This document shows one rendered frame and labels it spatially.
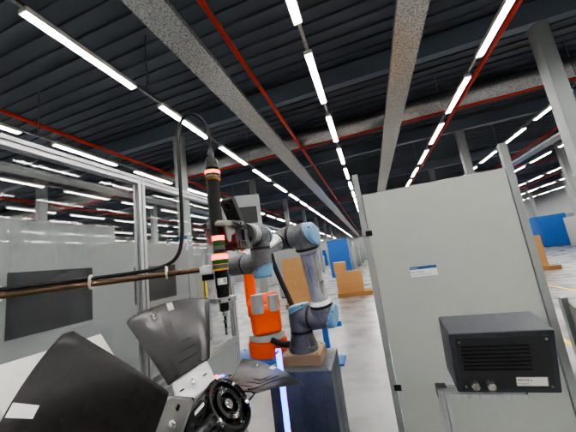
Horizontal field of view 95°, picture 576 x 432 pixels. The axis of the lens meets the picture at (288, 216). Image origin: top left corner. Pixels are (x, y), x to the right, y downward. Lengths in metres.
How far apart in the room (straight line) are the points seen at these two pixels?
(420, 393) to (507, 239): 1.36
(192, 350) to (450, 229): 2.15
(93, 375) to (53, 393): 0.05
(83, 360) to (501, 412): 2.65
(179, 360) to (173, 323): 0.11
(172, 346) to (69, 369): 0.27
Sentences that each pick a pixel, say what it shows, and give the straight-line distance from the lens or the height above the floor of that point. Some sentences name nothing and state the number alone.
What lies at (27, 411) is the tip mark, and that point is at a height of 1.34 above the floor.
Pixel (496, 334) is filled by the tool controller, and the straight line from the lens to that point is 1.02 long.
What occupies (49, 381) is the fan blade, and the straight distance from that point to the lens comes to 0.61.
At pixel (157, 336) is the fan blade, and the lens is 0.85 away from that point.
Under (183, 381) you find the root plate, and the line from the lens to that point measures 0.78.
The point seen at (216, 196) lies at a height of 1.71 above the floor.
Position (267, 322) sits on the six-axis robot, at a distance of 4.67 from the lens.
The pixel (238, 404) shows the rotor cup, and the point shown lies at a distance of 0.72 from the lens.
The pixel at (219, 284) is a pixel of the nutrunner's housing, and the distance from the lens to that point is 0.74.
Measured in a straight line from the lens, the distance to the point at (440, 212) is 2.51.
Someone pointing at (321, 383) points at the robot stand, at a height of 0.95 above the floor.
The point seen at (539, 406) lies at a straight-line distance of 2.87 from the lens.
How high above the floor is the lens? 1.50
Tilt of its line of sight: 10 degrees up
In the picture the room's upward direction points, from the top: 8 degrees counter-clockwise
